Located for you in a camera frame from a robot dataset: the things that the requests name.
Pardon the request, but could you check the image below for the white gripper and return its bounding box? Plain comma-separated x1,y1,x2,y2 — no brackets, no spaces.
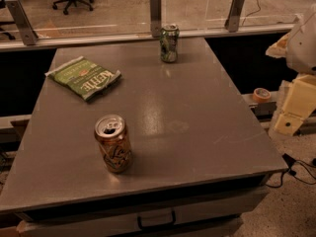
274,75,316,136

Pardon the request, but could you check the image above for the green soda can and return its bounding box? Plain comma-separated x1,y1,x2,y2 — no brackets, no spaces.
160,24,180,63

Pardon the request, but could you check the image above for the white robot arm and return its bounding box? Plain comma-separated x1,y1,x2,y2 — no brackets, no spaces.
266,4,316,135

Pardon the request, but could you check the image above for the orange soda can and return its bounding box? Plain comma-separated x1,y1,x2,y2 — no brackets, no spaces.
94,115,132,174

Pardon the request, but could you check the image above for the orange tape roll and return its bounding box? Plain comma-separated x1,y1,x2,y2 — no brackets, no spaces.
253,88,271,103

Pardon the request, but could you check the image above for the grey drawer front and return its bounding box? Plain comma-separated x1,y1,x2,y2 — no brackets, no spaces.
17,186,268,237

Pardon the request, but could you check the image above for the green Kettle chips bag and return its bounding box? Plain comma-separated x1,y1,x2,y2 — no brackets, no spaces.
45,56,121,101

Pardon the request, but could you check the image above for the black floor cable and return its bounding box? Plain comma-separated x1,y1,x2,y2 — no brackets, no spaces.
265,152,316,189

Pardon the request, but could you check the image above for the right metal glass bracket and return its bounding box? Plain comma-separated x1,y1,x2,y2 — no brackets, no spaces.
224,0,245,33

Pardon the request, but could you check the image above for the metal glass bracket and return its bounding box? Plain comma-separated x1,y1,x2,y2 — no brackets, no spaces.
5,0,39,45
150,0,162,38
224,0,245,33

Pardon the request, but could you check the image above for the black drawer handle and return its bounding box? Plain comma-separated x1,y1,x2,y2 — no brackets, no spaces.
137,210,177,231

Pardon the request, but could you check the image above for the middle metal glass bracket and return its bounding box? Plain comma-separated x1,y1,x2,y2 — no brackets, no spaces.
150,0,162,38

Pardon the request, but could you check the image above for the left metal glass bracket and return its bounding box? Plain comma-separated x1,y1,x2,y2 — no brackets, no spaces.
5,0,39,45

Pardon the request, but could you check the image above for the metal barrier rail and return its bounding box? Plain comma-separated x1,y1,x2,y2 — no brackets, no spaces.
0,23,294,52

